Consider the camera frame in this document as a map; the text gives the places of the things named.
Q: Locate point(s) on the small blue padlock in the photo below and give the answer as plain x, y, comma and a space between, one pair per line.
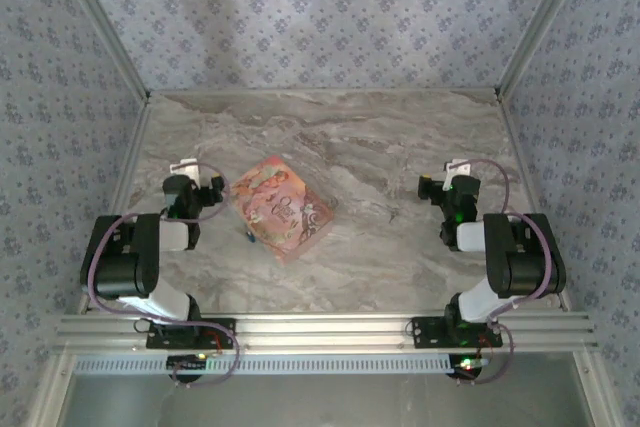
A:
250, 237

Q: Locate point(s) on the pink book-shaped box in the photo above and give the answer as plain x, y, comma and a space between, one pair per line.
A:
280, 207

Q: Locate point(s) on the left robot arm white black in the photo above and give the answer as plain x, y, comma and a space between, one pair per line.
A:
120, 272

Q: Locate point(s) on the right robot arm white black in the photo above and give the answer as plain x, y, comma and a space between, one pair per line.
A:
520, 267

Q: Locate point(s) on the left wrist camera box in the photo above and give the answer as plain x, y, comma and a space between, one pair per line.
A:
186, 165

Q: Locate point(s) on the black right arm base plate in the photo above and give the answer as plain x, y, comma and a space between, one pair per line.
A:
430, 334

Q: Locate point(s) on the aluminium table end rail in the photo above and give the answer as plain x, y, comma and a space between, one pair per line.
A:
325, 92

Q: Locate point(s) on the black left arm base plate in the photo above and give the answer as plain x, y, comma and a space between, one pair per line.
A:
160, 342

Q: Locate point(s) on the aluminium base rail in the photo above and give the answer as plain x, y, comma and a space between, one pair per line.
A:
325, 332

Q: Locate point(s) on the aluminium corner post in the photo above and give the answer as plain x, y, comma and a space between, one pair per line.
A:
109, 27
540, 22

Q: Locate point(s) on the aluminium frame leg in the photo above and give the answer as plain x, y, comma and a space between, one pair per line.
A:
50, 392
587, 392

